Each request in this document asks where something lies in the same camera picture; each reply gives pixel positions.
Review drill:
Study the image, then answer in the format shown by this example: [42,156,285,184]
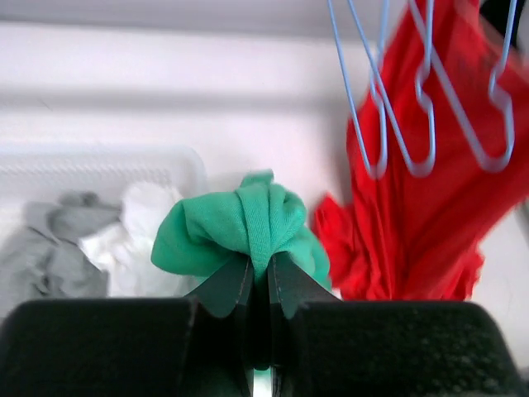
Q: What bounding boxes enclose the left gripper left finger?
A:
[185,255,253,318]

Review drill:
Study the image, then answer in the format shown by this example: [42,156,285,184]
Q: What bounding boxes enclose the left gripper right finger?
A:
[267,252,339,319]

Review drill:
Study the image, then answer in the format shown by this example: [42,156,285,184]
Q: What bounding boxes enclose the green tank top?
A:
[150,168,333,397]

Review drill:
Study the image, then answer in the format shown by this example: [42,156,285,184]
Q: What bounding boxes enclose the white tank top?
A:
[78,182,195,298]

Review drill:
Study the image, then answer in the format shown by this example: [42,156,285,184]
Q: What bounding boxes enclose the blue hanger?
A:
[406,0,520,175]
[327,1,388,179]
[348,1,436,179]

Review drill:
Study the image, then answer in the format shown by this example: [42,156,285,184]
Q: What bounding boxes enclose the grey tank top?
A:
[1,192,121,318]

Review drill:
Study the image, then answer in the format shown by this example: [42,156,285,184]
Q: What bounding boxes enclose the red tank top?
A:
[312,1,528,300]

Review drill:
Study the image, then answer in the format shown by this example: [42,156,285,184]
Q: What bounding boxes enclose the black tank top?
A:
[479,0,526,50]

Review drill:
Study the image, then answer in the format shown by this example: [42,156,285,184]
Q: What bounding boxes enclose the white plastic basket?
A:
[1,143,208,237]

